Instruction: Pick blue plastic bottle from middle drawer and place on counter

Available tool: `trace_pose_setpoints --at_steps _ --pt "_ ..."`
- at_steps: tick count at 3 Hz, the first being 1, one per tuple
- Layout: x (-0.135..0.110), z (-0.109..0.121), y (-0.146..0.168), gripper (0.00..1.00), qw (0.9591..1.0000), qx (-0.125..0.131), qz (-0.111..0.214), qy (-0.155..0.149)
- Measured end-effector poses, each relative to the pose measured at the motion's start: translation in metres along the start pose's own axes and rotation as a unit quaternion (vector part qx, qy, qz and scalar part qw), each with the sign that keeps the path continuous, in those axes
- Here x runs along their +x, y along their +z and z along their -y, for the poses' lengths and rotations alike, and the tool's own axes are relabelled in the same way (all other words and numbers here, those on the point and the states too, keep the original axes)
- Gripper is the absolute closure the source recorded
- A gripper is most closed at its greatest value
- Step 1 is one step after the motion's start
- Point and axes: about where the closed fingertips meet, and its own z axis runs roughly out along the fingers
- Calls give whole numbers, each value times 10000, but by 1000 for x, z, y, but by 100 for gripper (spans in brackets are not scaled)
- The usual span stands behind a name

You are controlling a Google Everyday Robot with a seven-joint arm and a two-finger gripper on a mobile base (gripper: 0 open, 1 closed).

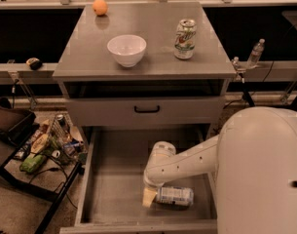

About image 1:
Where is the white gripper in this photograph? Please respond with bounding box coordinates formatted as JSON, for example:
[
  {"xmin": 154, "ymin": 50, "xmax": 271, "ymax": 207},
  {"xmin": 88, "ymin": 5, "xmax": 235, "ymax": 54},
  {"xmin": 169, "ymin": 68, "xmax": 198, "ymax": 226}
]
[{"xmin": 142, "ymin": 141, "xmax": 176, "ymax": 208}]

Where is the clear plastic water bottle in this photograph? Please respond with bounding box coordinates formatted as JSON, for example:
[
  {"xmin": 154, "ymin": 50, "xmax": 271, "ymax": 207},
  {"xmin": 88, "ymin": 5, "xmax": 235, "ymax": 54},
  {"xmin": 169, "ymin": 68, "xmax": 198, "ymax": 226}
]
[{"xmin": 155, "ymin": 186, "xmax": 194, "ymax": 207}]

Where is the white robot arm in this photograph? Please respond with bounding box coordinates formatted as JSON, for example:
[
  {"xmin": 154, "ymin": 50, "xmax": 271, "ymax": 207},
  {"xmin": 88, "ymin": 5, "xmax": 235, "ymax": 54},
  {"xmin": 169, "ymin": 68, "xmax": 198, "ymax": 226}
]
[{"xmin": 143, "ymin": 106, "xmax": 297, "ymax": 234}]

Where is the open grey middle drawer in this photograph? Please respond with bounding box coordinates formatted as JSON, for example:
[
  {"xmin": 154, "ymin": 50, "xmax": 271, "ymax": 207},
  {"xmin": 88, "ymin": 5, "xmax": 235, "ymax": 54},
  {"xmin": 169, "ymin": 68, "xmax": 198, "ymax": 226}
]
[{"xmin": 60, "ymin": 125, "xmax": 217, "ymax": 234}]

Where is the grey drawer cabinet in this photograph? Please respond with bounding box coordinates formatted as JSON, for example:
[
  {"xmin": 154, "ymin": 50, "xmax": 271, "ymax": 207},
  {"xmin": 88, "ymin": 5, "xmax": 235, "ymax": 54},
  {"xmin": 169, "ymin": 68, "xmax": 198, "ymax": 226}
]
[{"xmin": 52, "ymin": 1, "xmax": 238, "ymax": 138}]

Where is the small water bottle on ledge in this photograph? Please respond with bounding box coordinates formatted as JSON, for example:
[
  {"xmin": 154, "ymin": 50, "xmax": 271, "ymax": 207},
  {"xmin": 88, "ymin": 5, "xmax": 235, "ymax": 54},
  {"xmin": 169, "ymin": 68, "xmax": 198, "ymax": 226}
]
[{"xmin": 246, "ymin": 39, "xmax": 265, "ymax": 69}]

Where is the green snack bag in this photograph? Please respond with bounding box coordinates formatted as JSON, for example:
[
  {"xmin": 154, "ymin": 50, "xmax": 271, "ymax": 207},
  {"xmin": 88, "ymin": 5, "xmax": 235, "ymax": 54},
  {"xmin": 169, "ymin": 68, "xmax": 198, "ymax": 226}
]
[{"xmin": 19, "ymin": 154, "xmax": 47, "ymax": 174}]

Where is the white bowl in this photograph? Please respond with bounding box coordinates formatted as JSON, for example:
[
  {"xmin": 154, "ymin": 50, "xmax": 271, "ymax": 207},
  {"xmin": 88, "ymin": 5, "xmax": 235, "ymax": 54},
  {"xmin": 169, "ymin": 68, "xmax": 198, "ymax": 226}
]
[{"xmin": 107, "ymin": 35, "xmax": 147, "ymax": 67}]

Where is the dark brown bag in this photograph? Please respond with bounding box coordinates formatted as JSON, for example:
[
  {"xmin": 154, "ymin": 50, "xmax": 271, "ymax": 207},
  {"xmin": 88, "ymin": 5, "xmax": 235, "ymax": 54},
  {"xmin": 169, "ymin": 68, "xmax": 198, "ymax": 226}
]
[{"xmin": 0, "ymin": 97, "xmax": 36, "ymax": 146}]

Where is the green soda can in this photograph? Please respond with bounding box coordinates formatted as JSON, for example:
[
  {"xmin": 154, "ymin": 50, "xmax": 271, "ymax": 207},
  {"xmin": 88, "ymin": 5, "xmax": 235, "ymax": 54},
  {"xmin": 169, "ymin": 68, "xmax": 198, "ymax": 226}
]
[{"xmin": 174, "ymin": 19, "xmax": 197, "ymax": 59}]

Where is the black and yellow tape measure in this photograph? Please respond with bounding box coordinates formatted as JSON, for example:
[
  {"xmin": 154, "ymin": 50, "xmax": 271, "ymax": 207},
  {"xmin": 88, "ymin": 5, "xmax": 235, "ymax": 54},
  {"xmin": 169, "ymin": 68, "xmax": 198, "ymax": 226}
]
[{"xmin": 26, "ymin": 58, "xmax": 43, "ymax": 71}]

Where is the orange fruit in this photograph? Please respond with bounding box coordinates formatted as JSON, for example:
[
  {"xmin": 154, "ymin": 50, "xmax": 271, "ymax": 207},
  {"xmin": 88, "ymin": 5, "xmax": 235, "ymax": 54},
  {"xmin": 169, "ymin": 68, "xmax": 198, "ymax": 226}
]
[{"xmin": 93, "ymin": 0, "xmax": 108, "ymax": 16}]

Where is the closed drawer with black handle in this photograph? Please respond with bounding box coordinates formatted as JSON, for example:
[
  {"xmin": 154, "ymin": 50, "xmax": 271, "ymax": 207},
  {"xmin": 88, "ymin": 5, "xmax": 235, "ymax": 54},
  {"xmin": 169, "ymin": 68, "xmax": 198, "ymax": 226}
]
[{"xmin": 66, "ymin": 97, "xmax": 225, "ymax": 128}]

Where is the wire basket of groceries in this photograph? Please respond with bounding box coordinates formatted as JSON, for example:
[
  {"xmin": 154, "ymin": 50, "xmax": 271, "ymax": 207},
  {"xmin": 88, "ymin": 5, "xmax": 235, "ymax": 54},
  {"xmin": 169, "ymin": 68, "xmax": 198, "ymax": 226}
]
[{"xmin": 30, "ymin": 112, "xmax": 89, "ymax": 165}]

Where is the black cart frame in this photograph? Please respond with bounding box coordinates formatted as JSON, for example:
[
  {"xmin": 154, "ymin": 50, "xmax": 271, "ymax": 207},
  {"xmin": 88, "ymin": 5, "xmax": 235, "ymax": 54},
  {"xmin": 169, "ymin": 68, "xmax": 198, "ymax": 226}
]
[{"xmin": 0, "ymin": 124, "xmax": 85, "ymax": 234}]

